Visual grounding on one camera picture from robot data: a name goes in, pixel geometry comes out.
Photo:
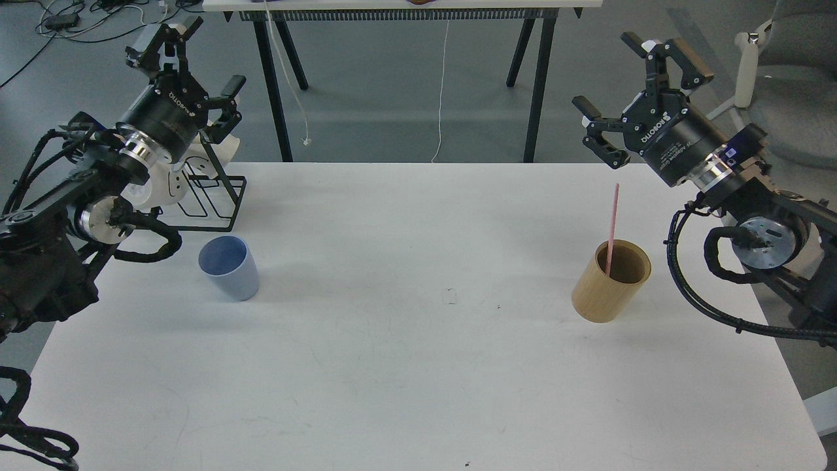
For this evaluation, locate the white mug on rack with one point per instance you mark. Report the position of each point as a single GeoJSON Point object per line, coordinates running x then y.
{"type": "Point", "coordinates": [163, 187]}

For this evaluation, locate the pink chopstick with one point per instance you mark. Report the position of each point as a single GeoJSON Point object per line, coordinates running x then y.
{"type": "Point", "coordinates": [610, 247]}

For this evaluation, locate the grey office chair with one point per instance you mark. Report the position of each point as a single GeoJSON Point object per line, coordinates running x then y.
{"type": "Point", "coordinates": [786, 81]}

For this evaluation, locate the blue plastic cup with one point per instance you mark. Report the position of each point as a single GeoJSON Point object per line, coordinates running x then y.
{"type": "Point", "coordinates": [230, 266]}

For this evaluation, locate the bamboo cylinder holder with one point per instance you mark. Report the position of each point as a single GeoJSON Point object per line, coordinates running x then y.
{"type": "Point", "coordinates": [599, 295]}

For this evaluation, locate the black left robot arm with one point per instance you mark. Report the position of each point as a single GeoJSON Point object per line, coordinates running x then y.
{"type": "Point", "coordinates": [66, 216]}

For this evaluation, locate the black wire cup rack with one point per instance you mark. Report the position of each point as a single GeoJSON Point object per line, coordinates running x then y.
{"type": "Point", "coordinates": [210, 205]}

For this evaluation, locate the white cup on rack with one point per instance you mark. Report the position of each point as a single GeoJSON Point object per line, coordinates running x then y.
{"type": "Point", "coordinates": [199, 158]}

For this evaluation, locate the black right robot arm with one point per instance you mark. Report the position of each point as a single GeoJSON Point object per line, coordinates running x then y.
{"type": "Point", "coordinates": [777, 238]}

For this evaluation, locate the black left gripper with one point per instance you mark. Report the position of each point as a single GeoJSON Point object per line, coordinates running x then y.
{"type": "Point", "coordinates": [173, 108]}

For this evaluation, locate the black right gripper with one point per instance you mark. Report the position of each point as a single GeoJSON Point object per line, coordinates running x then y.
{"type": "Point", "coordinates": [667, 137]}

